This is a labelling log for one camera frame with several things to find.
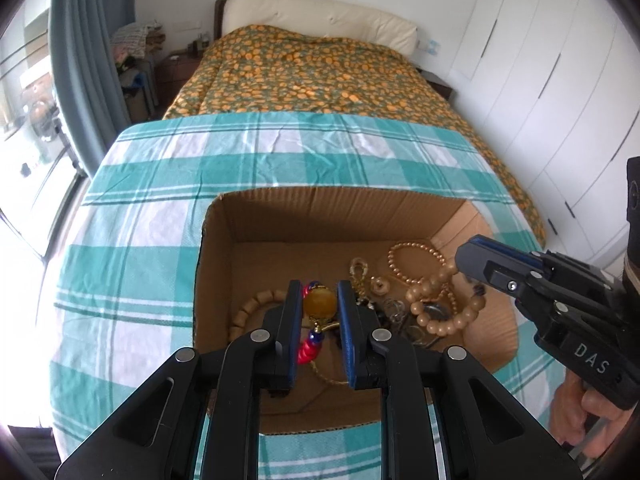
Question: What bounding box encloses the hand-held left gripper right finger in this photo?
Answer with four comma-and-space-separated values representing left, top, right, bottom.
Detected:
337, 280, 583, 480

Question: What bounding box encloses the dark wooden nightstand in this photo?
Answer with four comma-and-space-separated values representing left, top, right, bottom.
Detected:
155, 52, 207, 107

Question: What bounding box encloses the gold knotted cord charm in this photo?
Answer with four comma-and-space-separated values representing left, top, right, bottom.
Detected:
350, 257, 372, 293

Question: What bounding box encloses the glass sliding door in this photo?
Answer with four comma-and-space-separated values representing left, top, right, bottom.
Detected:
0, 10, 86, 261

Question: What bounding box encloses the white wardrobe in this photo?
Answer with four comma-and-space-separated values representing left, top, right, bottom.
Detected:
447, 0, 640, 271

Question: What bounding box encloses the printed cardboard box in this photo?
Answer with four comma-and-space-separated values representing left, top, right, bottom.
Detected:
191, 186, 521, 436

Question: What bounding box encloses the beige wooden bead bracelet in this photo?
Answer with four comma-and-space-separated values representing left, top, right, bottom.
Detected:
230, 287, 288, 345

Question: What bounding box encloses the person's right hand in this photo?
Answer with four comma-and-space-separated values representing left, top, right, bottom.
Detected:
550, 375, 617, 460

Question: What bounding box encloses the small pearl bead bracelet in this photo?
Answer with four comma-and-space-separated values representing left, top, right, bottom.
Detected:
387, 241, 458, 318

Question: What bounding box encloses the blue-grey curtain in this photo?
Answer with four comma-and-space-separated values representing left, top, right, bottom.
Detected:
50, 0, 138, 178

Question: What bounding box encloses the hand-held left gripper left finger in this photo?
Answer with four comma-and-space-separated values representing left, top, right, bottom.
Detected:
54, 280, 306, 480

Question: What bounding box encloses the orange floral quilt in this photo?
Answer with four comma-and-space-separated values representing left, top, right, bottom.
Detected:
162, 25, 547, 248

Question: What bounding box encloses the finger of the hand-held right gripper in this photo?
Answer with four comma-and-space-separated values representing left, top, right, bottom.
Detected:
455, 241, 549, 302
472, 234, 551, 266

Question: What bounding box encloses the green checked bedsheet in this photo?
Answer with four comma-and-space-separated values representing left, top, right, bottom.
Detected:
47, 110, 566, 480

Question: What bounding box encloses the pile of clothes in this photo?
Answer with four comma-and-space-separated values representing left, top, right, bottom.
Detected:
110, 20, 166, 68

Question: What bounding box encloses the amber pendant with red cord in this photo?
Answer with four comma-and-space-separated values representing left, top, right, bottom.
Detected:
298, 280, 348, 387

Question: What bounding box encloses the large tan bead bracelet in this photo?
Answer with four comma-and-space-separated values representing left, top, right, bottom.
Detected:
405, 262, 488, 337

